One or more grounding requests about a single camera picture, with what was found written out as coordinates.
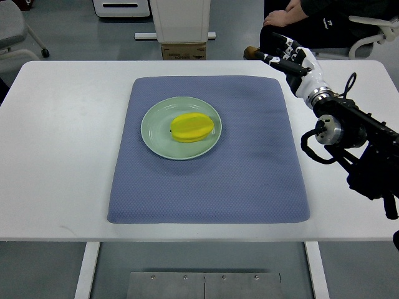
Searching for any cardboard box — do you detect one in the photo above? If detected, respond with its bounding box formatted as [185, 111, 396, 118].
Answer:
[161, 43, 206, 60]

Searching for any white office chair right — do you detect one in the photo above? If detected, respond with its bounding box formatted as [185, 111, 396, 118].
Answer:
[311, 15, 399, 60]

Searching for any white appliance with slot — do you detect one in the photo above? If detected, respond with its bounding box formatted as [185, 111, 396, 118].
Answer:
[92, 0, 150, 17]

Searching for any seated person in black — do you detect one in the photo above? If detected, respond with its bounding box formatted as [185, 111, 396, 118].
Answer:
[244, 1, 398, 60]

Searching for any grey office chair left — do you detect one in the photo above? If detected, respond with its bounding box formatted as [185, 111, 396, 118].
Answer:
[0, 0, 50, 63]

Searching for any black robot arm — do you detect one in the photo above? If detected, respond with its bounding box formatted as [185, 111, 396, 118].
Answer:
[300, 74, 398, 220]

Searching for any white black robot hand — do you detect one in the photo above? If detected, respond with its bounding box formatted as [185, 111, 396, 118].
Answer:
[254, 34, 332, 100]

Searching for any white table leg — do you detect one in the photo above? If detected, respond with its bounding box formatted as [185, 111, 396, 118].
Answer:
[74, 242, 100, 299]
[304, 241, 330, 299]

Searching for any white table right leg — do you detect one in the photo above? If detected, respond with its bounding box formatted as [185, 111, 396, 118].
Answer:
[304, 241, 330, 299]

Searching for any white table left leg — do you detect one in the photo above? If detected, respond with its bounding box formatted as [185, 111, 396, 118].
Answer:
[74, 242, 100, 299]

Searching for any white pedestal stand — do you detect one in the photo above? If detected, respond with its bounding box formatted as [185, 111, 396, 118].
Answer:
[134, 0, 216, 44]

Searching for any blue textured mat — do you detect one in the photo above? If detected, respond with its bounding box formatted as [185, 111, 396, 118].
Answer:
[107, 75, 310, 224]

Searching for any yellow starfruit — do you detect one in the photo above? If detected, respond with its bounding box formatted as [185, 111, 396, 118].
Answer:
[170, 112, 214, 143]

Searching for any light green plate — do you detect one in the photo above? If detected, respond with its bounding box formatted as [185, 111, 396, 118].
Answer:
[141, 97, 222, 160]

